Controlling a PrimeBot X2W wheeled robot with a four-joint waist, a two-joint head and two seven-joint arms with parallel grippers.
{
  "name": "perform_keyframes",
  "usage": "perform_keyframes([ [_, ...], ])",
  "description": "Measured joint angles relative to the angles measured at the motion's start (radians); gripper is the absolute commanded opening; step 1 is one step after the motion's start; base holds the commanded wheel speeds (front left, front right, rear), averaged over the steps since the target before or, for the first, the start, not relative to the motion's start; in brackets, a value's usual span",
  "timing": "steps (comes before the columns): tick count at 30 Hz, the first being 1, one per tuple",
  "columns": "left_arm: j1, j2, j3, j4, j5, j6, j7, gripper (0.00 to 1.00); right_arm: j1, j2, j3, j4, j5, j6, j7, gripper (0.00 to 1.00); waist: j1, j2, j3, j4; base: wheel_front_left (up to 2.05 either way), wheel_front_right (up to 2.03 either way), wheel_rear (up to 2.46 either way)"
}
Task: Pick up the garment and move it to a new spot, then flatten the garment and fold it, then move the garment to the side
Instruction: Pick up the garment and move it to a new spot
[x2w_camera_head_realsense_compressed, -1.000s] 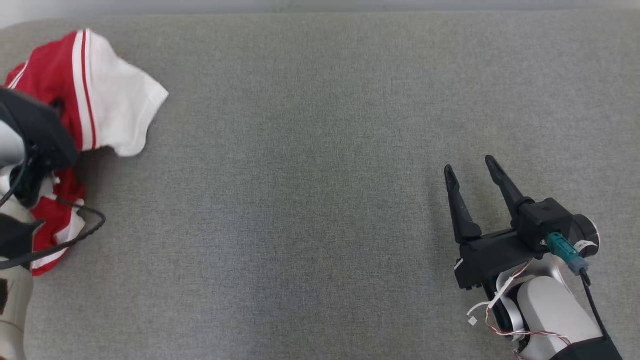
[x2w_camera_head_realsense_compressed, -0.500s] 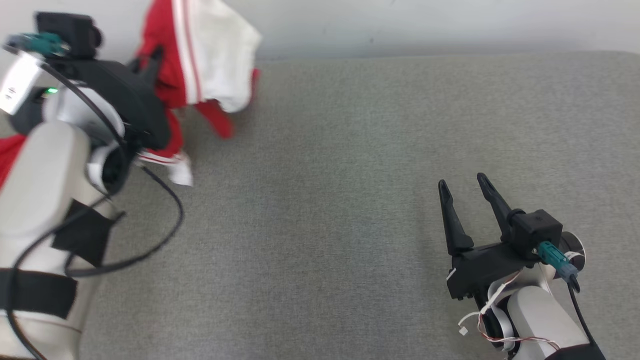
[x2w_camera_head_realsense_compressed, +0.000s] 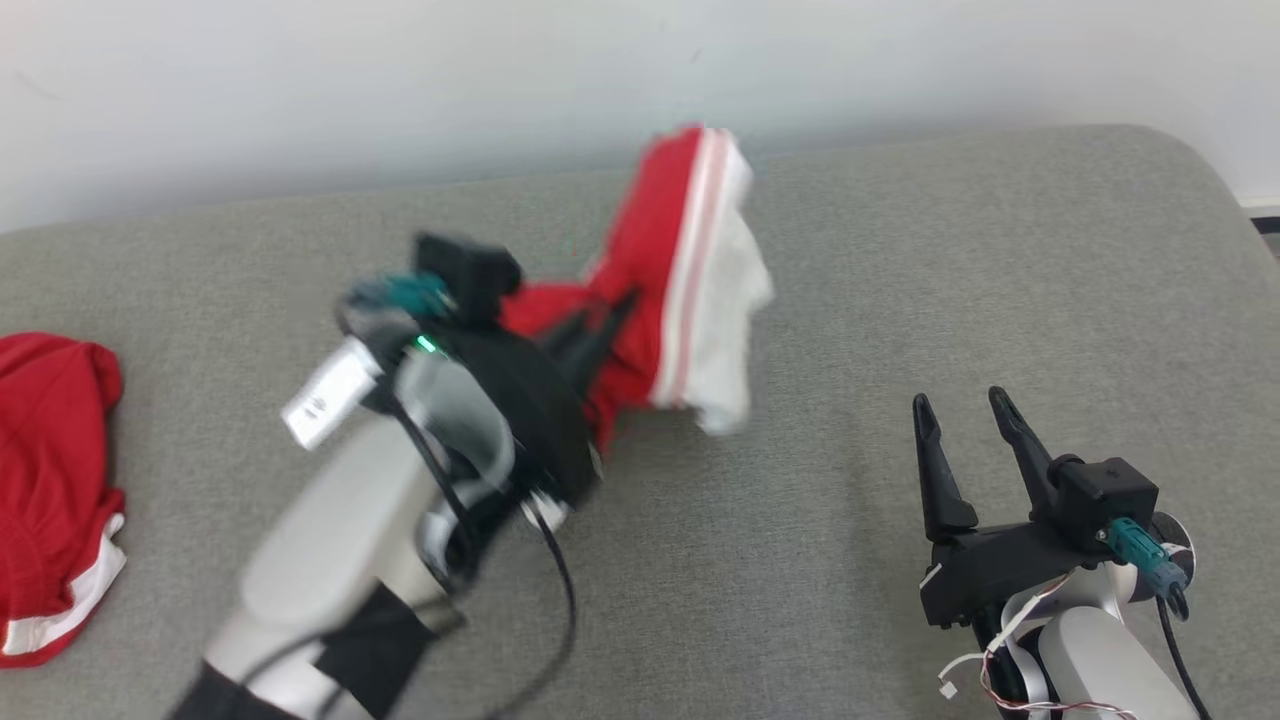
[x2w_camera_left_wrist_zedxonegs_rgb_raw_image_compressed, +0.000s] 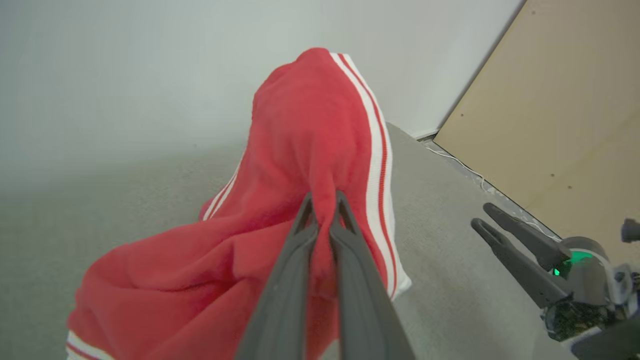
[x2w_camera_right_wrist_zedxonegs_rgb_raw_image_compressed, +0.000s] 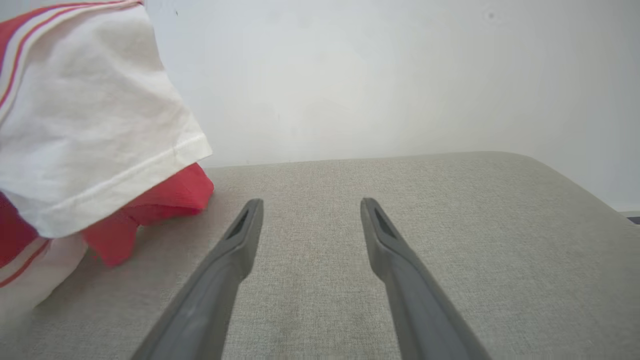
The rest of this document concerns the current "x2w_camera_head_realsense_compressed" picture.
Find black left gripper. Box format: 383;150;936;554
400;288;643;503

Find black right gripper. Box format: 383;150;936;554
911;386;1106;629

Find red Bulls 23 jersey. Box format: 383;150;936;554
497;123;776;456

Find red shorts with white stripes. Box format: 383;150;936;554
0;332;128;669

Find red white right arm wires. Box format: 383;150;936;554
938;575;1136;720

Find teal left camera connector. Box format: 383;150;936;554
345;272;453;321

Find teal camera connector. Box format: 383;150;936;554
1103;518;1189;603
345;272;453;321

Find teal right camera connector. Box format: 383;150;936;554
1103;518;1189;603

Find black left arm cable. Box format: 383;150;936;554
320;385;579;720

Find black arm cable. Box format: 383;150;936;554
1155;590;1213;720
320;385;579;720

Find white paper cable label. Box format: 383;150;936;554
280;335;383;451

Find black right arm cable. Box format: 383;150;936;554
1155;590;1213;720

